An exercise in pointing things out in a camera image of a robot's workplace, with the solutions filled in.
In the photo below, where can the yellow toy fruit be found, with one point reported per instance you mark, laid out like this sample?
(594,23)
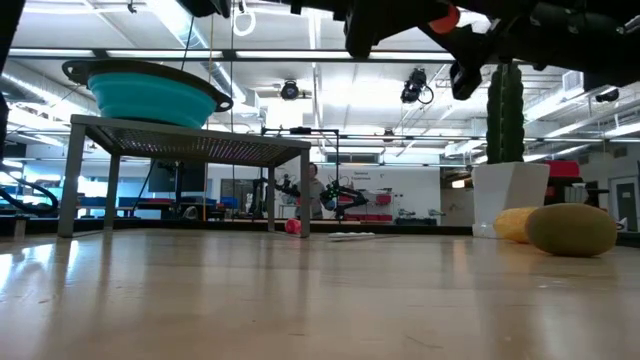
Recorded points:
(510,225)

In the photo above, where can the row of red bins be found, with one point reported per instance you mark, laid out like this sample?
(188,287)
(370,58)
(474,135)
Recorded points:
(370,217)

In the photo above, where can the overhead frame beam with lights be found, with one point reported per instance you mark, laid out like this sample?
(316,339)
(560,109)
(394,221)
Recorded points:
(225,55)

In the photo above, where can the red wall bin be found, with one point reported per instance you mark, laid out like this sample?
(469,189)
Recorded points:
(383,199)

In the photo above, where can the blue storage bins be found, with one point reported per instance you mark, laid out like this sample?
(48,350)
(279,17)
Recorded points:
(97,201)

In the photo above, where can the green-brown kiwi fruit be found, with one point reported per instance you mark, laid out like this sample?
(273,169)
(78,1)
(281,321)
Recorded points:
(572,230)

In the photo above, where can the small red apple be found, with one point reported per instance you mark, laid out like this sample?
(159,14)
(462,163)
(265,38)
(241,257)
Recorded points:
(292,226)

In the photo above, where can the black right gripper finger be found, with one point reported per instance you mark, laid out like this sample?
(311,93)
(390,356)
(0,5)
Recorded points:
(470,55)
(370,25)

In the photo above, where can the blue collapsible bowl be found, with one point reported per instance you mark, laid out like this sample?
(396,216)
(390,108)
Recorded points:
(150,97)

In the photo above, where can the blue white striped stick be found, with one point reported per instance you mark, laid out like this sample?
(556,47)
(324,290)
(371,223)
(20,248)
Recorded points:
(350,235)

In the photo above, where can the red storage box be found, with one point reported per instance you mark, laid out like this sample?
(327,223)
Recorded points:
(562,169)

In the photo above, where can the grey perforated metal stand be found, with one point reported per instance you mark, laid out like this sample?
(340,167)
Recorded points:
(200,145)

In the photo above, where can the black background robot arm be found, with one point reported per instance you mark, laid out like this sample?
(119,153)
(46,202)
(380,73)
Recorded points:
(345,196)

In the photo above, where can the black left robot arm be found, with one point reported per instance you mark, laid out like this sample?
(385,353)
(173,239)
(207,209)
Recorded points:
(7,20)

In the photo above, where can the black background monitor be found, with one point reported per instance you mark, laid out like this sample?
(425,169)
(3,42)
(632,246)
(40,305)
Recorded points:
(165,177)

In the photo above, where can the white plant pot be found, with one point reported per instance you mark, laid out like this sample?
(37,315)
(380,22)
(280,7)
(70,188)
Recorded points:
(510,195)

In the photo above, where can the round black ceiling device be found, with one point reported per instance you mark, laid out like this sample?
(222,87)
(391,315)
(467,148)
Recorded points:
(289,91)

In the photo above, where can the person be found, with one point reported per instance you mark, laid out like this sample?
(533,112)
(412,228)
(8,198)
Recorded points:
(315,192)

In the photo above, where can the black overhead camera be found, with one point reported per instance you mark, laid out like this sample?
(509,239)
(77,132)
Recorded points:
(414,87)

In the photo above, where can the small black ceiling device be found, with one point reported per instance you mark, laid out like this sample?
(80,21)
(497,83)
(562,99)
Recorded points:
(607,95)

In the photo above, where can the black aluminium table frame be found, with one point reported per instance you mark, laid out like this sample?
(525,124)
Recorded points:
(425,229)

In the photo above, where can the grey door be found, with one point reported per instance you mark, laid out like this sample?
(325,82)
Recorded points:
(625,205)

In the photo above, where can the green cactus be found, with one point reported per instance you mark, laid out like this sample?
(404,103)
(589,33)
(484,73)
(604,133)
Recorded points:
(505,125)

